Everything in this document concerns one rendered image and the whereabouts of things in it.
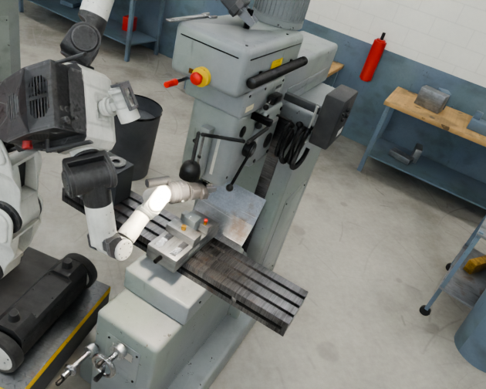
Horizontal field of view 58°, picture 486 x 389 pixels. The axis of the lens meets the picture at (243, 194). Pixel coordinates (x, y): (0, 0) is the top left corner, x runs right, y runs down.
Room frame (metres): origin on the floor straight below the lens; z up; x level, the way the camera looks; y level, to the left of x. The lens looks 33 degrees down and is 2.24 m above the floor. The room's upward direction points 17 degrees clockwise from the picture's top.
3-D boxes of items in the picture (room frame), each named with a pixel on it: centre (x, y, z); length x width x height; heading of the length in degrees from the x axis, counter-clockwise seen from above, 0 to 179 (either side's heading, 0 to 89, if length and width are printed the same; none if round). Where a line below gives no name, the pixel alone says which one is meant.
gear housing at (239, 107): (1.56, 0.14, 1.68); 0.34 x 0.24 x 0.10; 161
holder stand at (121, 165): (1.70, 0.66, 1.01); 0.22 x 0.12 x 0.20; 73
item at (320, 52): (1.99, -0.01, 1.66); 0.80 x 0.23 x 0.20; 161
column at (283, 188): (2.10, -0.05, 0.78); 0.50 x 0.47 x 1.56; 161
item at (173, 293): (1.52, 0.15, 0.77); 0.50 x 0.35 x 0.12; 161
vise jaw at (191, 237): (1.47, 0.20, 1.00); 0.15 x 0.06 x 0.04; 70
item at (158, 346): (1.49, 0.16, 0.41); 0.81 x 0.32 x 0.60; 161
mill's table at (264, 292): (1.54, 0.22, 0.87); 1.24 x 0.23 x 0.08; 71
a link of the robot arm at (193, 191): (1.45, 0.22, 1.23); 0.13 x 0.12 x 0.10; 46
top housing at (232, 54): (1.53, 0.15, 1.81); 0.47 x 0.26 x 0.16; 161
